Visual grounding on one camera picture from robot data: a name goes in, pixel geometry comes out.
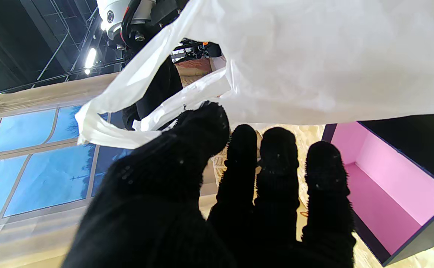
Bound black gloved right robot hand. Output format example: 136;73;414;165
122;61;183;131

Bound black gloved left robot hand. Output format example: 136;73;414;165
61;101;357;268

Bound white plastic bag orange print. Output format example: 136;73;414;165
75;0;434;149

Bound black gift box pink inside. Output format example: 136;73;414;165
321;114;434;267

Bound long ceiling light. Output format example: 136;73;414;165
84;47;98;75

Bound black truss bar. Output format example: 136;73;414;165
1;60;124;93

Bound printed living room backdrop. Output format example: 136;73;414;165
0;58;225;268

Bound red black right arm cables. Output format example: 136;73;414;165
120;0;143;38

